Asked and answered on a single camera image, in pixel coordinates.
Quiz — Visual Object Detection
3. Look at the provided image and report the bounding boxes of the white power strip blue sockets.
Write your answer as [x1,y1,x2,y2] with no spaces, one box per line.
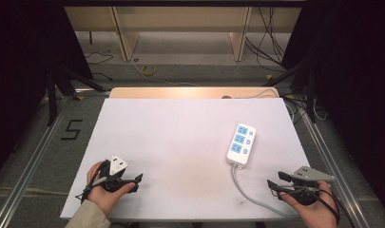
[225,123,258,166]

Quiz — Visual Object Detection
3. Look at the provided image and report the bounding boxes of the light wooden desk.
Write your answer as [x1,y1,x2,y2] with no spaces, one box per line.
[64,6,302,63]

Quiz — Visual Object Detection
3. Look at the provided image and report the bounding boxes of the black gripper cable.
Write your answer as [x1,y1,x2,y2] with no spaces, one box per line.
[74,161,108,204]
[302,185,356,228]

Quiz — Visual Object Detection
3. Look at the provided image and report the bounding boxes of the thin black floor cable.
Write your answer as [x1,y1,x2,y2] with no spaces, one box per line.
[84,49,115,82]

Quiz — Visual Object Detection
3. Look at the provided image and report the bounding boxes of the white floor cable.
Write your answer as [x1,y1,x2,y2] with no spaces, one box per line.
[130,59,202,87]

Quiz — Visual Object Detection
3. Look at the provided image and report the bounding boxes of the person's left hand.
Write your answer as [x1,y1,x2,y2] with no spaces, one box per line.
[86,161,136,219]

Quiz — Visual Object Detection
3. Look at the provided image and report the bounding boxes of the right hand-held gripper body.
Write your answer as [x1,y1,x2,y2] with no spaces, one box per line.
[286,165,336,206]

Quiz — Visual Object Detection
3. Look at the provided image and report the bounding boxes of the black cable bundle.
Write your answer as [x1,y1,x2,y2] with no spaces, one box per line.
[244,7,287,70]

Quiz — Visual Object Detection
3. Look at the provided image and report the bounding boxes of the person's right hand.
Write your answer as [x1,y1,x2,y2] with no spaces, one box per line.
[279,180,340,228]

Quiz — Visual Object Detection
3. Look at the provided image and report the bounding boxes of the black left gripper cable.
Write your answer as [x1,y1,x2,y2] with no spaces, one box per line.
[74,161,108,204]

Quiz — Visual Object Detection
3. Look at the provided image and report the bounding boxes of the dark curtain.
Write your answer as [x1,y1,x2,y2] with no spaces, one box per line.
[280,0,385,220]
[0,0,95,184]

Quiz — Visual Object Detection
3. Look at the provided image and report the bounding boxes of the grey power strip cable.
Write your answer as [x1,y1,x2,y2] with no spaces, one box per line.
[231,163,301,220]

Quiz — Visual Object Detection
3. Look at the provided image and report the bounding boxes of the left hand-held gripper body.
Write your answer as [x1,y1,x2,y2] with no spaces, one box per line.
[99,154,130,193]

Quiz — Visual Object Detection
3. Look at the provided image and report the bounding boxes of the black metal stand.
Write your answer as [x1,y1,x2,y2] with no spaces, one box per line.
[261,58,318,124]
[47,66,107,127]

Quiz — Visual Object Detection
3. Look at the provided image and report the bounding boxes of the white cable on table edge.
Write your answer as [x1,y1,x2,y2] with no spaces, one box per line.
[237,87,279,100]

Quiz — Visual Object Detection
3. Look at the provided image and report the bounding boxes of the aluminium floor rail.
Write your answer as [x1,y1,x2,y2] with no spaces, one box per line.
[298,112,374,228]
[0,94,74,228]

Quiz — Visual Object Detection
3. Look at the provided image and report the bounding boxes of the yellow tape roll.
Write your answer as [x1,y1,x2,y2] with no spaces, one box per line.
[140,65,157,77]

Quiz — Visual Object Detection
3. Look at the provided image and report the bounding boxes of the tangled floor cables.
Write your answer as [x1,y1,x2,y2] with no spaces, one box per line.
[282,93,328,124]

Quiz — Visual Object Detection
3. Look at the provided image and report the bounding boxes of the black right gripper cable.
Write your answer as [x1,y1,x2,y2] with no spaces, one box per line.
[302,185,356,228]

